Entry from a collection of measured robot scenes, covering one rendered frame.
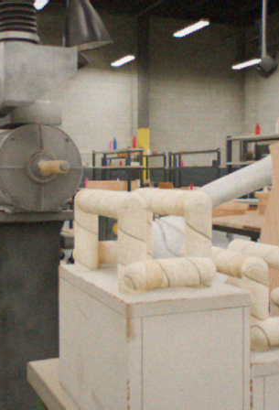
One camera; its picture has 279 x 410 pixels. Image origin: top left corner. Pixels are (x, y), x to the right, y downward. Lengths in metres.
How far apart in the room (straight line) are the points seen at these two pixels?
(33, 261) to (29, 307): 0.14
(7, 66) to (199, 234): 0.84
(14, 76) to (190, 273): 0.85
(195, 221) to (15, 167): 1.06
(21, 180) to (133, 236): 1.07
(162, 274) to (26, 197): 1.08
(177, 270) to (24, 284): 1.25
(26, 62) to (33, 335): 0.88
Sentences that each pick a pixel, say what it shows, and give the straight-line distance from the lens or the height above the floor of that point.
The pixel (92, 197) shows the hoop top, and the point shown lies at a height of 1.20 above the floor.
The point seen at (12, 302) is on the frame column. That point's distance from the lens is 1.87.
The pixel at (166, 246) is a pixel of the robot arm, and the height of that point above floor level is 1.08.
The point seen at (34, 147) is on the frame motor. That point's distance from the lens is 1.68.
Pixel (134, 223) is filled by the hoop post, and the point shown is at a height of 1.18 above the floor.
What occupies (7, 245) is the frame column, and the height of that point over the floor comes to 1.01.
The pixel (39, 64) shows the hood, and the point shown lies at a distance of 1.42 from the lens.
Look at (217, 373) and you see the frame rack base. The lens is 0.67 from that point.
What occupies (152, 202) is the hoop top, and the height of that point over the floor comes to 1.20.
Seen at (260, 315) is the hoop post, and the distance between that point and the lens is 0.73.
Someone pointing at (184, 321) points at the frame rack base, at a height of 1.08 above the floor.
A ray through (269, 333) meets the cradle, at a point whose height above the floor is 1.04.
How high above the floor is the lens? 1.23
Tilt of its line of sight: 3 degrees down
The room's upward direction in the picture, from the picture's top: straight up
